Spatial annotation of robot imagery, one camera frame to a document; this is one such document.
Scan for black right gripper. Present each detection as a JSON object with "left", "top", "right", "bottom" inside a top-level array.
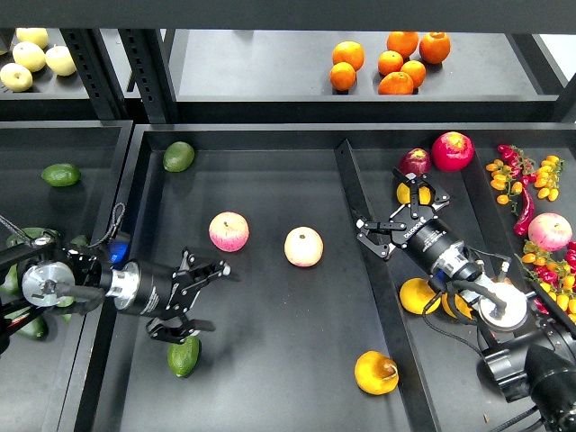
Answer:
[{"left": 355, "top": 168, "right": 464, "bottom": 275}]

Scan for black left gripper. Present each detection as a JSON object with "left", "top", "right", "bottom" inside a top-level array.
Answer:
[{"left": 110, "top": 247, "right": 230, "bottom": 345}]

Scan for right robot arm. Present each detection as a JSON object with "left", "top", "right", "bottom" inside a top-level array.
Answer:
[{"left": 346, "top": 171, "right": 575, "bottom": 431}]

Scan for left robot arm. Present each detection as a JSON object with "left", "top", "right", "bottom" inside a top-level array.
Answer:
[{"left": 1, "top": 202, "right": 230, "bottom": 350}]

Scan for yellow pear right tray left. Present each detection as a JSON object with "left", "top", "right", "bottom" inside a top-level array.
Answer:
[{"left": 399, "top": 277, "right": 441, "bottom": 315}]

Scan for yellow pear tray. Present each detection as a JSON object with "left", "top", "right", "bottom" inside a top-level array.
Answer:
[
  {"left": 399, "top": 277, "right": 441, "bottom": 315},
  {"left": 441, "top": 291, "right": 473, "bottom": 320}
]

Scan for yellow pear right tray middle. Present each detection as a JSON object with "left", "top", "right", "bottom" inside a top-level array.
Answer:
[{"left": 441, "top": 291, "right": 473, "bottom": 320}]

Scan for green avocado lower tray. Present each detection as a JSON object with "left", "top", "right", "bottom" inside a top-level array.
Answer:
[{"left": 57, "top": 297, "right": 75, "bottom": 323}]

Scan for green avocado tray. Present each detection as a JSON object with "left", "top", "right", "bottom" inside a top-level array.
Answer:
[
  {"left": 40, "top": 163, "right": 81, "bottom": 187},
  {"left": 57, "top": 297, "right": 75, "bottom": 323}
]

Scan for dark avocado bottom left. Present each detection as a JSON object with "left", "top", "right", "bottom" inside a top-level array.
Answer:
[{"left": 16, "top": 316, "right": 49, "bottom": 340}]

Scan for green avocado at tray corner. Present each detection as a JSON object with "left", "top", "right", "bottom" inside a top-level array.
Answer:
[{"left": 163, "top": 141, "right": 195, "bottom": 173}]

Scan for dark avocado left edge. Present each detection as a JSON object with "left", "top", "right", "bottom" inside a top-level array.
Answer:
[{"left": 0, "top": 265, "right": 21, "bottom": 295}]

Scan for green avocado upper left tray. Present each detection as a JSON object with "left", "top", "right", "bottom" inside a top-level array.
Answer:
[{"left": 40, "top": 163, "right": 81, "bottom": 187}]

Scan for dark green long avocado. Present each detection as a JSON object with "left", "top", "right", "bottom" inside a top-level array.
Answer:
[{"left": 5, "top": 227, "right": 60, "bottom": 248}]

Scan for pale yellow pear right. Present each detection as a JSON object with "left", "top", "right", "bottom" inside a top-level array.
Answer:
[{"left": 45, "top": 45, "right": 77, "bottom": 77}]

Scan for pale yellow pear front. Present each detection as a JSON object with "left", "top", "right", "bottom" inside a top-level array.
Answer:
[{"left": 1, "top": 63, "right": 33, "bottom": 93}]

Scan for dark red apple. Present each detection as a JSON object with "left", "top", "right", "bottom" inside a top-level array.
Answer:
[{"left": 398, "top": 148, "right": 431, "bottom": 176}]

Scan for bright red apple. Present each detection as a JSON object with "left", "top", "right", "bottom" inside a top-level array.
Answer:
[{"left": 431, "top": 131, "right": 475, "bottom": 172}]

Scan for pink apple left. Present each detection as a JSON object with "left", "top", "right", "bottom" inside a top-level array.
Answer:
[{"left": 209, "top": 211, "right": 249, "bottom": 252}]

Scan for pale pink apple centre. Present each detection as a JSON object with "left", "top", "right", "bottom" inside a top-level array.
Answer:
[{"left": 283, "top": 226, "right": 323, "bottom": 267}]

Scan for upper cherry tomato bunch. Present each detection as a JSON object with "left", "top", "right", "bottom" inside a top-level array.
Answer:
[{"left": 485, "top": 144, "right": 564, "bottom": 216}]

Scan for cherry tomato bunch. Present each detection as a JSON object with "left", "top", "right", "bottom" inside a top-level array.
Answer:
[
  {"left": 517, "top": 240, "right": 575, "bottom": 322},
  {"left": 485, "top": 144, "right": 564, "bottom": 216}
]

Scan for red chili pepper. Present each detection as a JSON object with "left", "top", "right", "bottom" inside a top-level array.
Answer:
[{"left": 513, "top": 187, "right": 535, "bottom": 236}]

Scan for orange front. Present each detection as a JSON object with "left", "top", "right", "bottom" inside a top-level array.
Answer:
[{"left": 378, "top": 71, "right": 414, "bottom": 95}]

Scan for black centre tray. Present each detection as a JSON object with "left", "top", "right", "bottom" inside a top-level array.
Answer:
[{"left": 56, "top": 123, "right": 576, "bottom": 432}]

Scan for black tray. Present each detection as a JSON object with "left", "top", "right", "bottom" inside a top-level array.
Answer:
[
  {"left": 1, "top": 121, "right": 132, "bottom": 431},
  {"left": 56, "top": 123, "right": 576, "bottom": 432}
]

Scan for pink apple right side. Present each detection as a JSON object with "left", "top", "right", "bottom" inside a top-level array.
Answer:
[{"left": 528, "top": 212, "right": 572, "bottom": 252}]

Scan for small orange right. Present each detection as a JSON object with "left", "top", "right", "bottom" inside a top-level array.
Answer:
[{"left": 400, "top": 60, "right": 427, "bottom": 89}]

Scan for small orange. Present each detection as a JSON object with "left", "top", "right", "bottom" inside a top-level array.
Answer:
[
  {"left": 377, "top": 50, "right": 404, "bottom": 77},
  {"left": 400, "top": 60, "right": 427, "bottom": 89}
]

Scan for orange lower left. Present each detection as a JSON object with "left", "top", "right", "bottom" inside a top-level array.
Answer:
[{"left": 329, "top": 62, "right": 356, "bottom": 91}]

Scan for small orange centre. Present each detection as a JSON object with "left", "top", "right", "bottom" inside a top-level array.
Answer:
[{"left": 377, "top": 50, "right": 404, "bottom": 77}]

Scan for black left tray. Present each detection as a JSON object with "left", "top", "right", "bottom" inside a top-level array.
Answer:
[{"left": 1, "top": 121, "right": 132, "bottom": 431}]

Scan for orange top right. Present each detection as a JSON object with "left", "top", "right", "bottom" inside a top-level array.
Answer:
[{"left": 418, "top": 31, "right": 451, "bottom": 65}]

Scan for lower cherry tomato bunch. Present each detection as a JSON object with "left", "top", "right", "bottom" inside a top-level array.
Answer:
[{"left": 517, "top": 240, "right": 575, "bottom": 322}]

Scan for orange top centre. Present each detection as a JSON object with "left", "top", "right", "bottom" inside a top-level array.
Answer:
[{"left": 386, "top": 31, "right": 419, "bottom": 59}]

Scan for orange top left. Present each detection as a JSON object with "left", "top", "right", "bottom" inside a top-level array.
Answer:
[{"left": 332, "top": 40, "right": 365, "bottom": 71}]

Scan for dark avocado by tray wall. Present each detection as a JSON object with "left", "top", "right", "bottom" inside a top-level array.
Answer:
[{"left": 69, "top": 234, "right": 90, "bottom": 248}]

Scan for black shelf post right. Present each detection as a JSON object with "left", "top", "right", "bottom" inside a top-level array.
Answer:
[{"left": 119, "top": 28, "right": 179, "bottom": 124}]

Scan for black shelf post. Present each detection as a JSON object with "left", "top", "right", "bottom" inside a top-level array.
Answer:
[
  {"left": 119, "top": 28, "right": 179, "bottom": 124},
  {"left": 59, "top": 28, "right": 129, "bottom": 121}
]

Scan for black shelf post left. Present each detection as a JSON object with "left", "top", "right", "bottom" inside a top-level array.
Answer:
[{"left": 59, "top": 28, "right": 129, "bottom": 121}]

